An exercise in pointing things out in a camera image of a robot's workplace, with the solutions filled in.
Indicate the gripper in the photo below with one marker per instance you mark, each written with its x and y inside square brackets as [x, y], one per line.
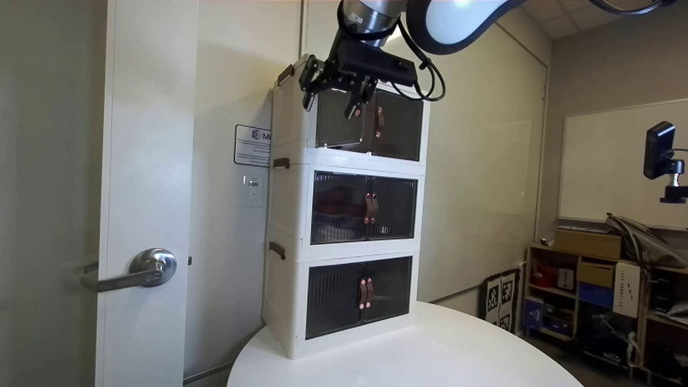
[349, 56]

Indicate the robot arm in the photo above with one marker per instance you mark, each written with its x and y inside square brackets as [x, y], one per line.
[462, 19]

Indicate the dark translucent cabinet door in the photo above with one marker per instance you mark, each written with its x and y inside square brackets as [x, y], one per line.
[398, 207]
[333, 301]
[392, 290]
[403, 129]
[333, 123]
[336, 209]

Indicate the white stacked storage cabinet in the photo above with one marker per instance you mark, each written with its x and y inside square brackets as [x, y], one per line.
[290, 215]

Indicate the white room door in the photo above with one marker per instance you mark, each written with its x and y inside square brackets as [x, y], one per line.
[150, 161]

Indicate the black and white marker board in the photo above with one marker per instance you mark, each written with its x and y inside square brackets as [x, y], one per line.
[500, 301]

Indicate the red bag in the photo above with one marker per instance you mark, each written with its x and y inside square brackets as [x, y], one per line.
[543, 275]

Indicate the whiteboard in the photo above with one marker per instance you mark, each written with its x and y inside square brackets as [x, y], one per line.
[607, 166]

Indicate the large cardboard box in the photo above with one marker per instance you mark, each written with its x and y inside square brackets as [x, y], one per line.
[588, 244]

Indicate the wooden shelf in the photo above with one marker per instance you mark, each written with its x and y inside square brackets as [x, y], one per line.
[572, 293]

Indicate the small cardboard box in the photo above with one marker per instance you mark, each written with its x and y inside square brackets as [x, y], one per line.
[595, 274]

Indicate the blue box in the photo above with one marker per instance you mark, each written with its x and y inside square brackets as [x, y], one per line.
[594, 295]

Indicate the grey folded bag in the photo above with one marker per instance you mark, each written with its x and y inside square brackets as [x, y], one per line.
[645, 242]

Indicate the white upright box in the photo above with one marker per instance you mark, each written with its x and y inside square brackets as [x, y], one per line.
[626, 290]

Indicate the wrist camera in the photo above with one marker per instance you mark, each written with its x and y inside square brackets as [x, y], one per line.
[398, 67]

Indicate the wall sign plate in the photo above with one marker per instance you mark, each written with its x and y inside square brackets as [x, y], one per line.
[250, 145]

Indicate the white wall switch plate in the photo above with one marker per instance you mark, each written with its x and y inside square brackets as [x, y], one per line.
[252, 191]

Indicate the camera on mount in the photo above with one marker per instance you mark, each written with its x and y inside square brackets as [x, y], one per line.
[658, 150]

